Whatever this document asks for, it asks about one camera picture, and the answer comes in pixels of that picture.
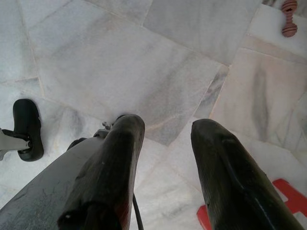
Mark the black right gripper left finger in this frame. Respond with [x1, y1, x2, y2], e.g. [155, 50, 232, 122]
[59, 114, 146, 230]

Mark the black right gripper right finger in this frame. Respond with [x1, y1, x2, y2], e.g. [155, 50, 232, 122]
[191, 119, 307, 230]

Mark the red plastic stool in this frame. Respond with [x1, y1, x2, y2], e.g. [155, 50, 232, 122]
[196, 178, 307, 230]

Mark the grey robot right leg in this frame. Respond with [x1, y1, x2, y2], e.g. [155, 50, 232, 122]
[0, 121, 120, 230]

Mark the brown dumbbell toy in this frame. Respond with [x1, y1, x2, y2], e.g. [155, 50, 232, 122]
[281, 0, 298, 38]

